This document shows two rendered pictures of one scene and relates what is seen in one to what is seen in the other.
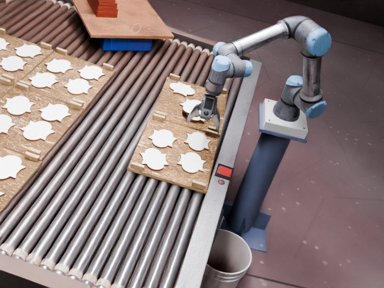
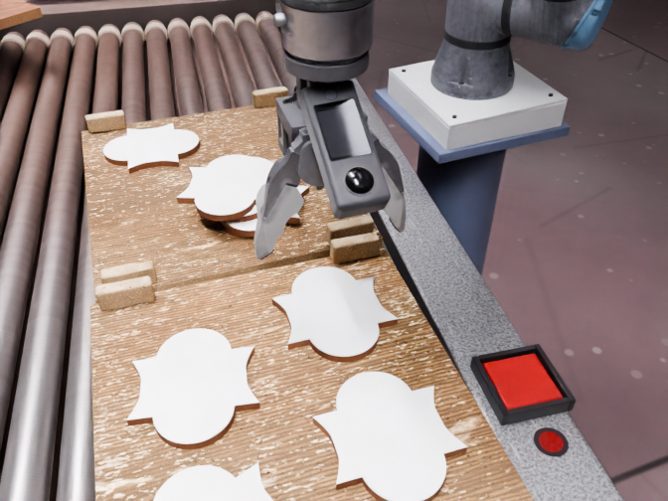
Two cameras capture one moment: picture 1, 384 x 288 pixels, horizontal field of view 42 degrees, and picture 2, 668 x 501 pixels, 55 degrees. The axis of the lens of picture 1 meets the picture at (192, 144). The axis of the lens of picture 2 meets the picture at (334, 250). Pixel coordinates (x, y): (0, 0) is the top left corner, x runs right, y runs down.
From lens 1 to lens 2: 1.66 m
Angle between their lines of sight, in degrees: 14
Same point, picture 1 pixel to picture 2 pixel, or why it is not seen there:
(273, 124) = (472, 122)
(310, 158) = not seen: hidden behind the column
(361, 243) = (653, 290)
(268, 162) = (472, 234)
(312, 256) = (606, 376)
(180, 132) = (244, 306)
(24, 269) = not seen: outside the picture
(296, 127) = (532, 100)
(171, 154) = (278, 443)
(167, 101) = (123, 210)
